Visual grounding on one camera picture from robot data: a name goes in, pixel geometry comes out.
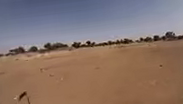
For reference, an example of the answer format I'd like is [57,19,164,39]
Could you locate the row of trees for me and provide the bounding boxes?
[0,22,183,62]

